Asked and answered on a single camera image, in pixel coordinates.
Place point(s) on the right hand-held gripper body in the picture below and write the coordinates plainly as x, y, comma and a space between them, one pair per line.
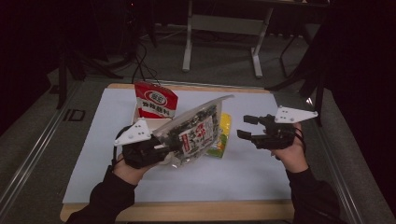
294, 115

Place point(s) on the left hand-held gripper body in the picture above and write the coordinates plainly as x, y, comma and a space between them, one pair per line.
137, 133

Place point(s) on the white divided plastic container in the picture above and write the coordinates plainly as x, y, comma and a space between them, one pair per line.
157, 123

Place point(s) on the clear seaweed bag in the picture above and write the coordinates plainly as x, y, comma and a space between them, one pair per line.
196, 133

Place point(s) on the red seasoning packet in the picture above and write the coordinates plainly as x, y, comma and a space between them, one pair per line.
155, 101

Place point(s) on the person's left hand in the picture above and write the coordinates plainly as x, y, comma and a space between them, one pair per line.
129, 172

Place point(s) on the person's right hand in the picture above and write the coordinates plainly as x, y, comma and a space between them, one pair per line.
295, 158

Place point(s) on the yellow spouted pouch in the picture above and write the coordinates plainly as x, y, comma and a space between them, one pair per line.
224, 130

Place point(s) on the white table mat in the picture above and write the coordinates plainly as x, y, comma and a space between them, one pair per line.
249, 174

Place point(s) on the black stand with legs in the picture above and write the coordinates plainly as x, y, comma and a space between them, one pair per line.
314, 81

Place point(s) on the black floor plate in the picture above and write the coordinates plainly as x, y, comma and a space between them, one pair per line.
74, 115

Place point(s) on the wooden table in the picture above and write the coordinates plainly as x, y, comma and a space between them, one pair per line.
202, 211

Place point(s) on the black tripod stand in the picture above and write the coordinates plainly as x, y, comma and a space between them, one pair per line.
77, 65

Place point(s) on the metal floor rail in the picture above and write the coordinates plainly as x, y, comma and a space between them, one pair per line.
339, 174
34, 152

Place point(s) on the white metal frame desk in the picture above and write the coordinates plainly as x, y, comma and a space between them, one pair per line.
224, 25

